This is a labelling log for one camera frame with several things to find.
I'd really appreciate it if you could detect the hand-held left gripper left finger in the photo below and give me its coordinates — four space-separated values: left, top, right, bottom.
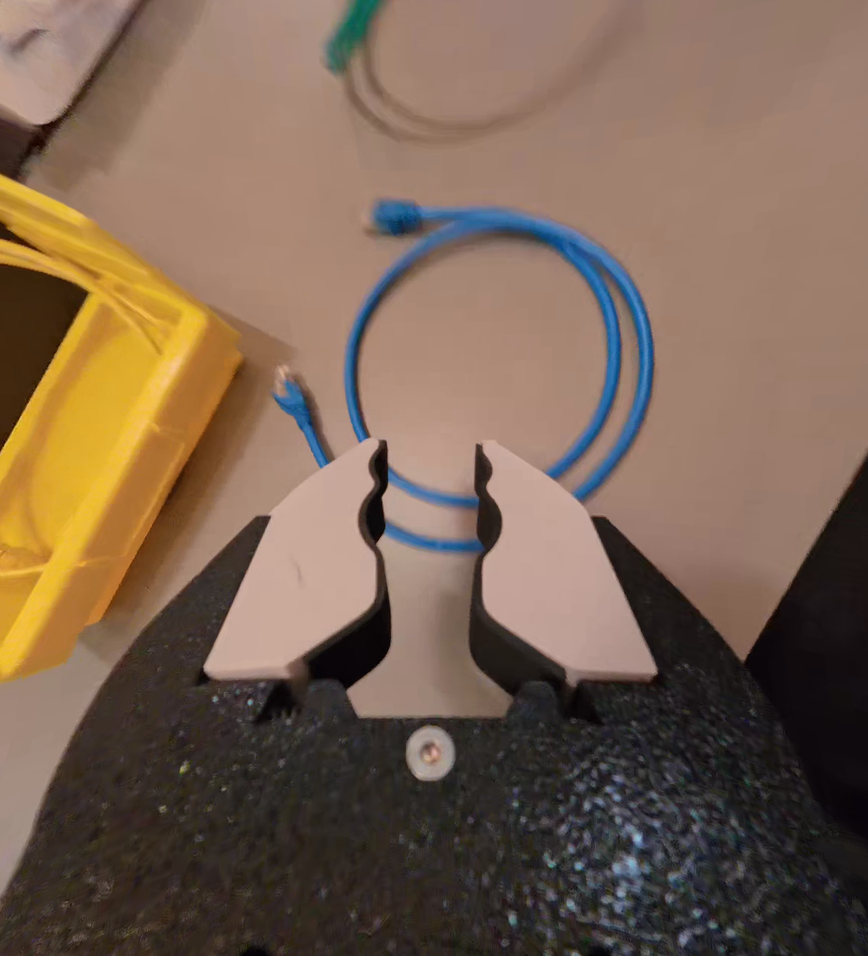
202 439 391 685

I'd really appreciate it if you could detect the blue ethernet cable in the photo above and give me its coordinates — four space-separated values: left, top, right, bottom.
273 198 656 555

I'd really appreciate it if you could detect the yellow plastic bin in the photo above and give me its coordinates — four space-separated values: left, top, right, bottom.
0 153 245 692

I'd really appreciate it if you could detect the green ethernet cable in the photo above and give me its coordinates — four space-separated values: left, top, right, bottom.
324 0 629 144

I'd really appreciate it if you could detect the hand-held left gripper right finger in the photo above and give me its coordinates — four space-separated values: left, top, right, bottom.
470 441 659 693

